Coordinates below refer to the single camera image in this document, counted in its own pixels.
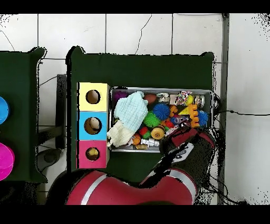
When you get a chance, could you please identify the mint green muslin cloth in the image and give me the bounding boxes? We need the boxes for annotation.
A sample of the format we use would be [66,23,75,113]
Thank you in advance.
[113,90,149,133]

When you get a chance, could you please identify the cream muslin cloth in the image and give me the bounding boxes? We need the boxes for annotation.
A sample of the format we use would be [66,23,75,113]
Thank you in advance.
[106,120,136,148]

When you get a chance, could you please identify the wooden three-hole sorting box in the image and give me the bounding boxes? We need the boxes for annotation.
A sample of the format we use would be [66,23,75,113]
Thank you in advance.
[76,81,111,170]

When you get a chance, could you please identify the green spiky puffer ball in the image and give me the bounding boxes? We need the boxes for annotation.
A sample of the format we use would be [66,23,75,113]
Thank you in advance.
[143,111,161,128]

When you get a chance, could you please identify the brown toy football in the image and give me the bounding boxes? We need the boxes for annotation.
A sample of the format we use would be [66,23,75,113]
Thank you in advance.
[143,92,158,104]

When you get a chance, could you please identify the blue puffer ball with eyes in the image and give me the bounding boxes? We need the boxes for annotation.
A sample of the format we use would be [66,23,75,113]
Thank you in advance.
[152,102,171,121]

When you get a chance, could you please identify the toy burger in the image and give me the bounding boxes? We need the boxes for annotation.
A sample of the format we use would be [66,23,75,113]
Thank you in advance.
[150,125,166,140]

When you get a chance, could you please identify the beige round toy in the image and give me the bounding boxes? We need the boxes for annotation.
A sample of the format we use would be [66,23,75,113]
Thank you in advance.
[89,117,101,130]

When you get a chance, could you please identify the dark green table cloth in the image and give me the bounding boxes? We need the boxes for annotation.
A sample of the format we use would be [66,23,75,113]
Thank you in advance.
[66,45,216,186]
[0,47,48,183]

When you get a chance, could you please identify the colourful crumpled cloth ball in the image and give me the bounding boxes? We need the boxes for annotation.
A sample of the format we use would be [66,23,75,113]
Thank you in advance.
[174,90,193,106]

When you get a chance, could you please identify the orange pegged toy block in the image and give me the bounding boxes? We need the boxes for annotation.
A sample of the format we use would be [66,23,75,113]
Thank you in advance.
[187,104,200,128]

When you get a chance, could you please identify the blue spiky puffer ball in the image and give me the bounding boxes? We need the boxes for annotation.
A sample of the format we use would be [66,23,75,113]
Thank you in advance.
[197,109,209,127]

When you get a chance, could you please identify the blue round bowl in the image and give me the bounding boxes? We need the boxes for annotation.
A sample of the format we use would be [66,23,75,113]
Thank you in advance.
[0,96,11,125]

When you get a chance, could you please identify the magenta round bowl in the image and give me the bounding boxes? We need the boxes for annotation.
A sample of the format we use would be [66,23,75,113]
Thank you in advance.
[0,142,16,182]

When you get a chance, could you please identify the silver wire mesh bin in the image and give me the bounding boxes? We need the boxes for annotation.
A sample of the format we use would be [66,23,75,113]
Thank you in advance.
[108,85,216,154]

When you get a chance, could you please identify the thin black floor cable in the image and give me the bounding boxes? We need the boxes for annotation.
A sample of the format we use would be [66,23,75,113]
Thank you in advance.
[219,109,270,116]

